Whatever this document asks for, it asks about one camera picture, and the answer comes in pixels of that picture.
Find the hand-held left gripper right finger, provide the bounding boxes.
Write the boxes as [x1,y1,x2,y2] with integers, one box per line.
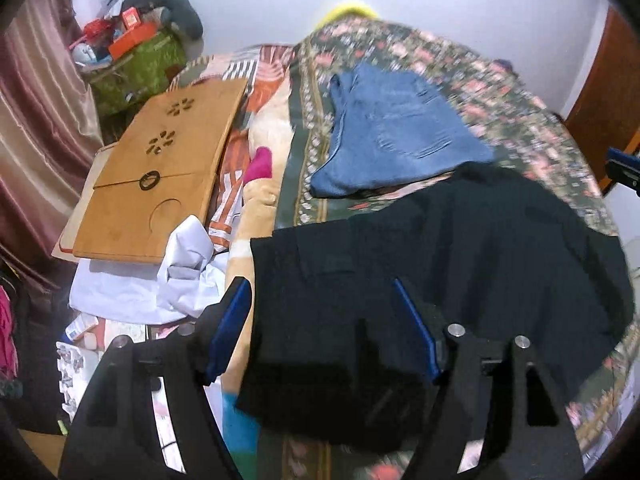
[392,277,586,480]

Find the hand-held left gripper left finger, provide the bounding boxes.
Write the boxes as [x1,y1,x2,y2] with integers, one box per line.
[57,276,253,480]

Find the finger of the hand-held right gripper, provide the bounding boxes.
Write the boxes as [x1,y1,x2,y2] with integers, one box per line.
[602,146,640,197]

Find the black pants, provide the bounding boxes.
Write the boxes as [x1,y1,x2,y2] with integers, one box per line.
[235,162,636,448]

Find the white garment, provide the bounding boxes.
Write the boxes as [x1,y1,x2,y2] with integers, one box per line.
[70,215,231,326]

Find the floral blanket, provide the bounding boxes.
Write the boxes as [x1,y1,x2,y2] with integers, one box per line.
[272,17,632,480]

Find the small white box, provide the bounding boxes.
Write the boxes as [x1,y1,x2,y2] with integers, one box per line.
[65,314,99,345]

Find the wooden lap desk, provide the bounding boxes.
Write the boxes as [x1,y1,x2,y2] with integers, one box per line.
[72,77,249,265]

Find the dark cloth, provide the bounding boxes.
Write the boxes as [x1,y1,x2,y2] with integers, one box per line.
[0,260,68,433]

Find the blue jeans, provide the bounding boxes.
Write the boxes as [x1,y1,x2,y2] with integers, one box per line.
[310,62,496,198]

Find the peach plush blanket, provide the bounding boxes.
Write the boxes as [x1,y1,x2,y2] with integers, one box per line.
[222,80,297,396]

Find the striped patchwork blanket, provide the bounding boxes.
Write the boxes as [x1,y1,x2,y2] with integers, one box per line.
[170,45,297,256]

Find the green storage bag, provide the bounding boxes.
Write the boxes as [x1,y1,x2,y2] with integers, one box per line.
[87,30,188,116]

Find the striped pink curtain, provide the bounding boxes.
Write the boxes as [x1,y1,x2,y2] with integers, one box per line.
[0,0,103,286]

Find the orange box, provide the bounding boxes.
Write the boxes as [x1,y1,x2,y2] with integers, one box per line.
[107,22,161,61]

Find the yellow foam tube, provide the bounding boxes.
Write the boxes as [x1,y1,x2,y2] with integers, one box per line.
[315,2,381,31]

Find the red bag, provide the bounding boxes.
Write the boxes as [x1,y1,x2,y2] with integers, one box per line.
[82,19,113,43]

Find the grey neck pillow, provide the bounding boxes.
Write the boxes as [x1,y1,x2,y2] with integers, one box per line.
[120,0,203,38]

